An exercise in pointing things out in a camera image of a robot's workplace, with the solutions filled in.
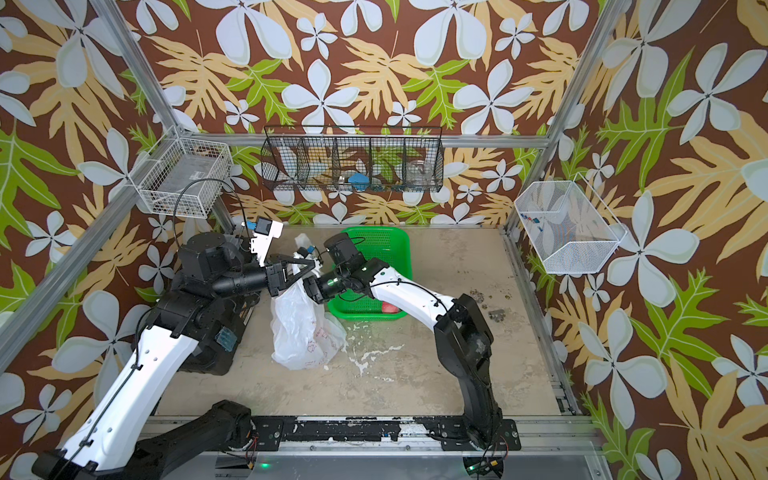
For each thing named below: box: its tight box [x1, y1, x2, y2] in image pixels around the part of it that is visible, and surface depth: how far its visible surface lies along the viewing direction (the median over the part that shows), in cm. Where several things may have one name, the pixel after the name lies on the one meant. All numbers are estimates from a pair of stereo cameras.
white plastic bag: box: [271, 265, 347, 370], surface depth 65 cm
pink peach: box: [382, 301, 399, 314], surface depth 93 cm
